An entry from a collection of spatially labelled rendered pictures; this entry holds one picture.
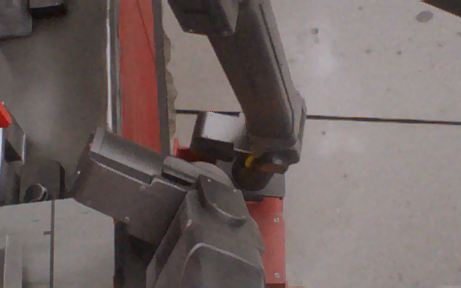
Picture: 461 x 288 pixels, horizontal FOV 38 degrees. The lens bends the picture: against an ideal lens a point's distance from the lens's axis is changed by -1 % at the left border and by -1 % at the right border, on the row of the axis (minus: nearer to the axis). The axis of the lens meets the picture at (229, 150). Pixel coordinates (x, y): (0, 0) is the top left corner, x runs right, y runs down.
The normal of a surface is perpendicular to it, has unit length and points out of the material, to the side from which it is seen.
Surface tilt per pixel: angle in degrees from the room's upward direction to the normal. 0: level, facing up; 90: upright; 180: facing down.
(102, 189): 46
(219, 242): 53
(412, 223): 0
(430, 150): 0
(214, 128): 13
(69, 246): 0
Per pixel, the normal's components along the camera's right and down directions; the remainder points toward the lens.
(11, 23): 0.10, 0.89
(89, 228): -0.05, -0.44
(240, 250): 0.51, -0.83
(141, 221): 0.14, 0.36
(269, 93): -0.11, 0.94
